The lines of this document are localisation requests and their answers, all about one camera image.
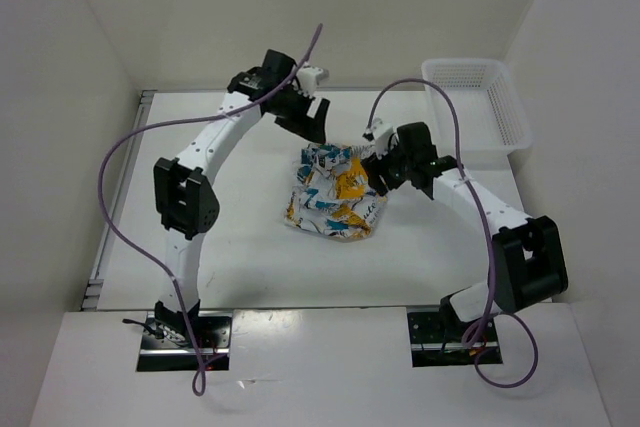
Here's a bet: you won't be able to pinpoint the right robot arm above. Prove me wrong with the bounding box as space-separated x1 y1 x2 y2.
361 119 569 344

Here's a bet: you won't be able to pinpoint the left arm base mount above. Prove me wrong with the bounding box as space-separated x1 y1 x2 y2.
136 311 233 373

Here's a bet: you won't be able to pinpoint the white plastic basket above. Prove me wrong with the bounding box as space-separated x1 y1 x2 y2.
421 58 532 157

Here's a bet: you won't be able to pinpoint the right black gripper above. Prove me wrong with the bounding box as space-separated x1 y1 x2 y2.
360 134 414 197

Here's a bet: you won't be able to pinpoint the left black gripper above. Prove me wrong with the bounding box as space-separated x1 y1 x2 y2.
269 85 330 145

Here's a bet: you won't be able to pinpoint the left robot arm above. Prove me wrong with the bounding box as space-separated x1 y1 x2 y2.
153 50 330 347

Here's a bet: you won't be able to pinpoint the patterned white teal yellow shorts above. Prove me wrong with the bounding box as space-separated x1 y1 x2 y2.
284 143 387 241

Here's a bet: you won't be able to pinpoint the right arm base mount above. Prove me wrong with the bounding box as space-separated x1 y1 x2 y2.
406 306 503 368

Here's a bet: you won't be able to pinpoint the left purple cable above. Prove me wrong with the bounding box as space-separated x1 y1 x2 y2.
97 22 323 397

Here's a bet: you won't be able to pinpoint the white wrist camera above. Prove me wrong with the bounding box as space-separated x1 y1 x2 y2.
296 65 329 97
363 118 395 159

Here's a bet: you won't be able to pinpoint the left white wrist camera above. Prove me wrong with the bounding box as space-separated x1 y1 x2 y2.
296 65 329 97

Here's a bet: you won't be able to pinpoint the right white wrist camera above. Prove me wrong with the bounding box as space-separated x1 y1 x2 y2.
363 118 395 159

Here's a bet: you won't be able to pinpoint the aluminium table edge rail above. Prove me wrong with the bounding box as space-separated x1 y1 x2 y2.
80 90 156 312

